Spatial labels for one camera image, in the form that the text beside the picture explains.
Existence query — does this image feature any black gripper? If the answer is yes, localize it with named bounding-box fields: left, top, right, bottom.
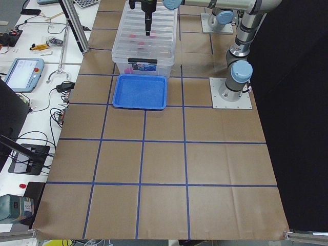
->
left=129, top=0, right=157, bottom=35

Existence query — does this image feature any clear plastic box lid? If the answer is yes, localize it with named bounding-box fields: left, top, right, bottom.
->
left=112, top=0, right=178, bottom=60

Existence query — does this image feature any clear plastic storage box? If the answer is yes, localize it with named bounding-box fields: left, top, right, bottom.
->
left=112, top=1, right=177, bottom=77

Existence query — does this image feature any red block near tray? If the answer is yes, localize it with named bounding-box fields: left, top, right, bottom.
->
left=124, top=67, right=133, bottom=74

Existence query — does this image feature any blue plastic tray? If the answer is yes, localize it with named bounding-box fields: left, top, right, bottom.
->
left=112, top=74, right=168, bottom=111

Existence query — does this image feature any teal box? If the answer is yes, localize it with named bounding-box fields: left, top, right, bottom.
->
left=1, top=194, right=34, bottom=224

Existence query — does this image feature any checkered calibration board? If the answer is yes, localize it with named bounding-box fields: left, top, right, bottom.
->
left=73, top=0, right=100, bottom=8

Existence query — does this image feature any wooden chopsticks pair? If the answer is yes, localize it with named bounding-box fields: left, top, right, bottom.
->
left=40, top=12, right=64, bottom=20

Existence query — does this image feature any metal reacher grabber tool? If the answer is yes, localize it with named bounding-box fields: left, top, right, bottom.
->
left=46, top=21, right=69, bottom=84

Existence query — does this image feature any black power adapter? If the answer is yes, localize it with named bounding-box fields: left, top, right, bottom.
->
left=56, top=81, right=75, bottom=93

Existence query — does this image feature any teach pendant tablet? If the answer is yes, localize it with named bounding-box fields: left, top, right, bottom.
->
left=4, top=58, right=45, bottom=93

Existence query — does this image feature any black monitor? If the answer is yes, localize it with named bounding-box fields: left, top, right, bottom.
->
left=0, top=80, right=29, bottom=139

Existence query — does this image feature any black monitor stand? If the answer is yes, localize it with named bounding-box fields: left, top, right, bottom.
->
left=1, top=135, right=50, bottom=176

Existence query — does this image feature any black box latch handle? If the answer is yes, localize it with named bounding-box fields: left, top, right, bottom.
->
left=128, top=57, right=157, bottom=64

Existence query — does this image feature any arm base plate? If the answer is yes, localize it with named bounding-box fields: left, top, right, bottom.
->
left=209, top=77, right=252, bottom=110
left=200, top=13, right=234, bottom=35

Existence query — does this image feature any aluminium frame post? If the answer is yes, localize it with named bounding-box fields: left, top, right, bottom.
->
left=58, top=0, right=90, bottom=54

